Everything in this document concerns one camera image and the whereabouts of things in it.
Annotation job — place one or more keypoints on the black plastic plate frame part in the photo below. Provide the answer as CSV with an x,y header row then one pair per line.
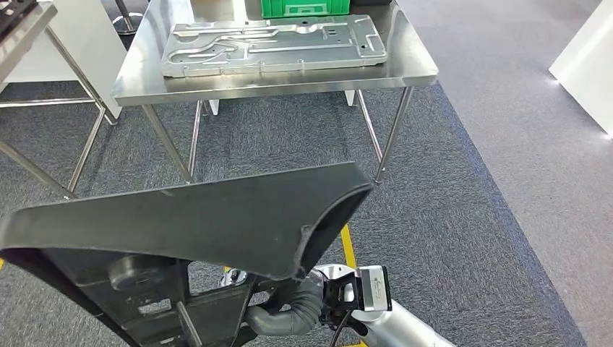
x,y
191,225

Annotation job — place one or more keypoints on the stainless steel workbench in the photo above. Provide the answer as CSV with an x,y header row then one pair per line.
x,y
143,81

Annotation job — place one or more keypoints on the stamped silver metal plate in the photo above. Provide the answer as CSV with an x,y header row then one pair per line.
x,y
287,52

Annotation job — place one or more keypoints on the green plastic crate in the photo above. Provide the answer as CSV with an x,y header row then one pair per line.
x,y
306,8

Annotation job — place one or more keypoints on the white panel stand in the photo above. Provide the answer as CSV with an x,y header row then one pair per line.
x,y
81,43
589,72

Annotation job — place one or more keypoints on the steel side table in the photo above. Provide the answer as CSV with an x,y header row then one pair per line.
x,y
24,45

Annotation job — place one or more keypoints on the black item on side table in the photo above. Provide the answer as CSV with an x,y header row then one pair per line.
x,y
12,12

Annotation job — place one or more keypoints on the chrome stanchion post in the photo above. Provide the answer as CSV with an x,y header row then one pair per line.
x,y
127,24

